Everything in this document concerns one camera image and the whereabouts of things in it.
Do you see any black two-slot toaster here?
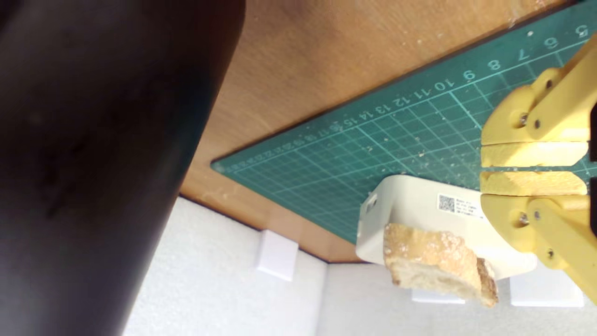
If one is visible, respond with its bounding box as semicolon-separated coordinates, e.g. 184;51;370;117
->
0;0;246;336

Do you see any white block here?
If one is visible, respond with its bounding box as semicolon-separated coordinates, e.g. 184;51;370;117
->
355;175;538;280

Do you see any white wall clip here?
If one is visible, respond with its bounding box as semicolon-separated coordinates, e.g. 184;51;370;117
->
256;230;299;281

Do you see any brown bread slice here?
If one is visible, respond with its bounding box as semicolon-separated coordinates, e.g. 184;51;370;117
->
383;223;499;308

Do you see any green cutting mat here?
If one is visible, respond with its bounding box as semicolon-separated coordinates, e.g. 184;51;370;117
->
211;0;597;245

